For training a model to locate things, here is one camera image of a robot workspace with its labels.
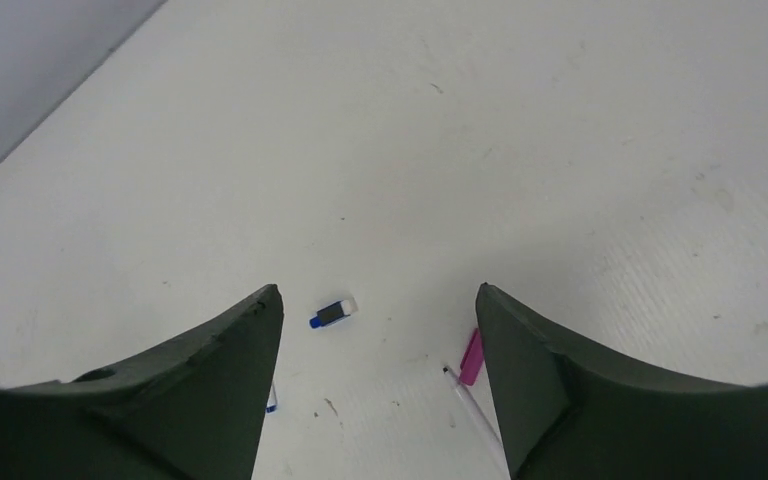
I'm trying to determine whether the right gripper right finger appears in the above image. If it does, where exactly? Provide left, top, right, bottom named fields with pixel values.
left=475, top=284, right=768, bottom=479

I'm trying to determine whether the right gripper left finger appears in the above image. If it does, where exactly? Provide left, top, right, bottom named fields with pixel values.
left=0, top=284, right=284, bottom=479

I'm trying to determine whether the white pen with magenta cap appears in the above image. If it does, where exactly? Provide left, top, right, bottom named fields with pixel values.
left=442, top=327, right=508, bottom=474

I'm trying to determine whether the white blue-tip pen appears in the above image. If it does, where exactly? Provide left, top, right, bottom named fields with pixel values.
left=265, top=383, right=278, bottom=414

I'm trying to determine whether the blue grey pen cap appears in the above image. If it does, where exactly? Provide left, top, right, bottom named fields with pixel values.
left=309, top=298, right=358, bottom=329

